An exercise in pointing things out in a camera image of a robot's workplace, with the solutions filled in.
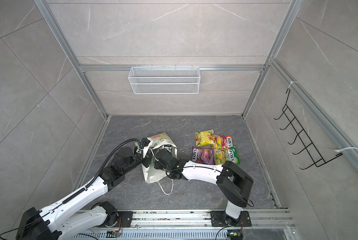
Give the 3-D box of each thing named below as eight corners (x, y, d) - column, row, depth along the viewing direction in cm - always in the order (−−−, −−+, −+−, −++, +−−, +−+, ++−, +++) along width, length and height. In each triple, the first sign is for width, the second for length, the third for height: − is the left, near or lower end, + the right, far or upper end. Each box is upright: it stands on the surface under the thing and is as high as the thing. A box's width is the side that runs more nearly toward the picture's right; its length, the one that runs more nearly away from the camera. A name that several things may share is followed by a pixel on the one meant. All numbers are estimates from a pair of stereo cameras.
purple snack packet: (190, 162, 95) (190, 159, 93) (192, 149, 102) (192, 146, 99) (213, 165, 94) (214, 162, 91) (213, 151, 101) (214, 148, 98)
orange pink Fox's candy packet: (215, 149, 102) (216, 146, 99) (213, 138, 108) (214, 135, 105) (232, 149, 102) (234, 146, 99) (229, 138, 108) (231, 135, 105)
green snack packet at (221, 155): (214, 165, 94) (215, 162, 91) (212, 149, 102) (213, 146, 99) (238, 165, 94) (240, 162, 91) (234, 149, 102) (236, 146, 99)
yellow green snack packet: (196, 146, 103) (196, 143, 100) (193, 135, 109) (193, 131, 106) (216, 144, 104) (217, 141, 101) (212, 133, 111) (213, 129, 107)
